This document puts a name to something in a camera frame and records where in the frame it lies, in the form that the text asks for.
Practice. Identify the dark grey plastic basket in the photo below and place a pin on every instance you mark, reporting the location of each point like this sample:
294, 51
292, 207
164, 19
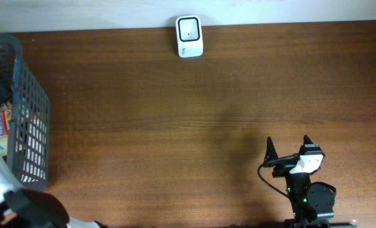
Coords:
28, 139

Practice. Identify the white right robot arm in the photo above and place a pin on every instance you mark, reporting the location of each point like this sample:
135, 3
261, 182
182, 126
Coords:
312, 202

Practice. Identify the white barcode scanner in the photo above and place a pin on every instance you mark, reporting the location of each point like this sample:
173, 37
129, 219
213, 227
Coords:
189, 36

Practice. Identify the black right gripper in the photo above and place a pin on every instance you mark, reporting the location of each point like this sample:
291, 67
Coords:
281, 170

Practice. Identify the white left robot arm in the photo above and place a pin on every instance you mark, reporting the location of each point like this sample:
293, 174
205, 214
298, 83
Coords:
22, 207

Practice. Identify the orange spaghetti packet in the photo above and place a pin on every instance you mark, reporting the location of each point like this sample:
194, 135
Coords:
5, 117

